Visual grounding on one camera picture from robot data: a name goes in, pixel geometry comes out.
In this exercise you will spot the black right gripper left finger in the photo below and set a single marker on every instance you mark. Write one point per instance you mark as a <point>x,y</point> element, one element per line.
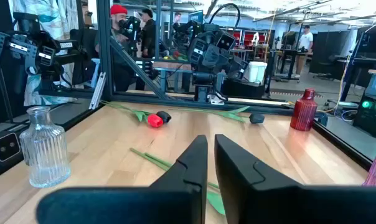
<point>175,205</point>

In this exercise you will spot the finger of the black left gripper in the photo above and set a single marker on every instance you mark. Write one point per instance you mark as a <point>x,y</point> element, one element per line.
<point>239,67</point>
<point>202,51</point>

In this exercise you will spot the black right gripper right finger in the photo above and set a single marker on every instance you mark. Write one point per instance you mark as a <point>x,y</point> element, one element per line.
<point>269,205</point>

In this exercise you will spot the black artificial tulip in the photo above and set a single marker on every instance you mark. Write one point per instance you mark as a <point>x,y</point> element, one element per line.
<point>164,116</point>
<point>257,118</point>
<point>216,202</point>

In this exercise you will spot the red ribbed glass vase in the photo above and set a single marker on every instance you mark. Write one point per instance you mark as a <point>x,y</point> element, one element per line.
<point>303,112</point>

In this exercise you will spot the red artificial tulip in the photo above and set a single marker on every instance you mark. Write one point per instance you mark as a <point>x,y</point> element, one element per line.
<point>155,120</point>

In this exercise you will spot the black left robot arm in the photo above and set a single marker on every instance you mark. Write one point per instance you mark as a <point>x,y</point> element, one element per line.
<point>203,79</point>

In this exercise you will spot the black background robot arm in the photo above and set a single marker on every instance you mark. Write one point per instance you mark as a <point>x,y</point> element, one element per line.
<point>132,28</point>

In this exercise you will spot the black Trossen-labelled robot arm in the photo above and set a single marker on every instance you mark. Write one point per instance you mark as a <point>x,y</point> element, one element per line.
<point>45,53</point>

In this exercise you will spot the clear ribbed glass vase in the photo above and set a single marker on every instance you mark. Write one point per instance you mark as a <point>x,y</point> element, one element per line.
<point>45,155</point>

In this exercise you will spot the white plastic bin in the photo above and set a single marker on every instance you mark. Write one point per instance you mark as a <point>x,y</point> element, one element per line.
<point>256,73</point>

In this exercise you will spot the black box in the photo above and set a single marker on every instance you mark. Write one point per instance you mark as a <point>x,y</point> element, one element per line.
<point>242,88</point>

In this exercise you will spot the red cabinet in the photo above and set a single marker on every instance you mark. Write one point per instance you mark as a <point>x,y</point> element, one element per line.
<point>248,37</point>

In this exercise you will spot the computer monitor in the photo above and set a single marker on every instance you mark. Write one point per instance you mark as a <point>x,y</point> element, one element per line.
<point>195,16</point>

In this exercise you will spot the blue-legged wooden workbench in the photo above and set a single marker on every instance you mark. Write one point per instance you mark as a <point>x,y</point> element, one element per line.
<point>169,66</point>

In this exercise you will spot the person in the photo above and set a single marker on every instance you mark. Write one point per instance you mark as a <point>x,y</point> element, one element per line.
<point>148,34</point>
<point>177,18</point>
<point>305,40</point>
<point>118,21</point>

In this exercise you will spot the black partition panel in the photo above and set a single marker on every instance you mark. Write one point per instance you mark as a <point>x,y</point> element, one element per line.
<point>328,49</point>

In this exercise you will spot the computer with green lights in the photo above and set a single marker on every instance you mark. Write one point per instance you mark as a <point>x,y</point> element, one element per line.
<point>371,118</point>

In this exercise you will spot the white teal patterned cloth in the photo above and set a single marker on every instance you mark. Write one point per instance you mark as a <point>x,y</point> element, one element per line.
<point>51,18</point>

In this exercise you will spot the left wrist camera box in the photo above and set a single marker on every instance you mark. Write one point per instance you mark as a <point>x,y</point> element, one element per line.
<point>226,41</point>

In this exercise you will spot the white arm base bracket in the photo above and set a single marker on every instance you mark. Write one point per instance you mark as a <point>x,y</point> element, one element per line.
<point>216,99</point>

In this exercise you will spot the black aluminium table frame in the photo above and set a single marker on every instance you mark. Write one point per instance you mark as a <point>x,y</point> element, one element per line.
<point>104,46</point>

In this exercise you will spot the silver aluminium bracket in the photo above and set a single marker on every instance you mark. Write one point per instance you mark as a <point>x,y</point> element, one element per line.
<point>97,90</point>

